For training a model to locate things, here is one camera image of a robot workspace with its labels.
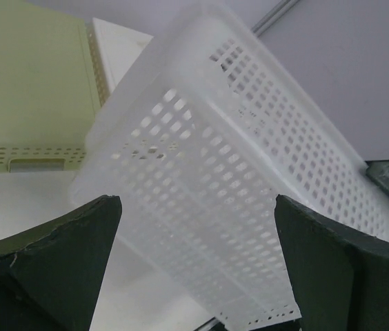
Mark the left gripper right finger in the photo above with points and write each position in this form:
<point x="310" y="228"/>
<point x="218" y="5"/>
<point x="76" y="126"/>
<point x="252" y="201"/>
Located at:
<point x="339" y="275"/>

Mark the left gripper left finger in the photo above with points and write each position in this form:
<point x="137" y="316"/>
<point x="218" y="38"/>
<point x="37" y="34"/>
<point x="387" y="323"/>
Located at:
<point x="51" y="274"/>

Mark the large white plastic container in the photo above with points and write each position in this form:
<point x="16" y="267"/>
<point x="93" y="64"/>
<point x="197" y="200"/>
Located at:
<point x="199" y="137"/>

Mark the green plastic basket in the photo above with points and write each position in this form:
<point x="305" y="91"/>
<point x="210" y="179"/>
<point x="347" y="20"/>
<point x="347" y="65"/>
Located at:
<point x="48" y="90"/>

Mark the small white plastic basket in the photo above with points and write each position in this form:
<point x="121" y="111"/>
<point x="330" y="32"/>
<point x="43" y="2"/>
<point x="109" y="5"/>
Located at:
<point x="114" y="49"/>

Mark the right aluminium frame post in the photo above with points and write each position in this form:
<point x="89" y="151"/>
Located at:
<point x="273" y="16"/>

